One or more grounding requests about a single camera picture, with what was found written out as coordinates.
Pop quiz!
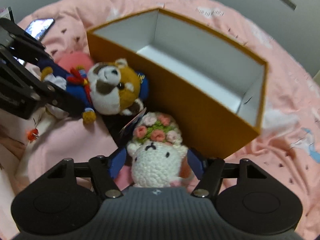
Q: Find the pink fluffy pompom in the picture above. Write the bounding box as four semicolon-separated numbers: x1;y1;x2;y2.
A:
57;51;95;72

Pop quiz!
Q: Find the red panda plush doll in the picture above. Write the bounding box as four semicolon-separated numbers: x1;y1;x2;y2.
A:
39;59;144;124

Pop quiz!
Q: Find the red heart keychain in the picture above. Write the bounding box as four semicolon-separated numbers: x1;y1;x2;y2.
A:
27;128;39;142

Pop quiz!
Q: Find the pink fabric pouch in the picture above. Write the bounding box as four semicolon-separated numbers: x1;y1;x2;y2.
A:
15;114;118;185

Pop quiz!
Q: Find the pink cloud-print duvet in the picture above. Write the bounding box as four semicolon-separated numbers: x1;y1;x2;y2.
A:
0;0;320;239

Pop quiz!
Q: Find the smartphone with lit screen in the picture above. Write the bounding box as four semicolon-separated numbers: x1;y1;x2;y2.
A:
13;17;57;66

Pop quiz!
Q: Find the crochet bunny flower doll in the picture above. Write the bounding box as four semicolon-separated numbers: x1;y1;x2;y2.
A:
126;112;195;188

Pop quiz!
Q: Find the black book box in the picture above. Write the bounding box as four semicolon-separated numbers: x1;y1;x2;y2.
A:
101;107;146;148

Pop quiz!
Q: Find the orange cardboard box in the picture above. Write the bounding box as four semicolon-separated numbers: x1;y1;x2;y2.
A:
87;8;268;159

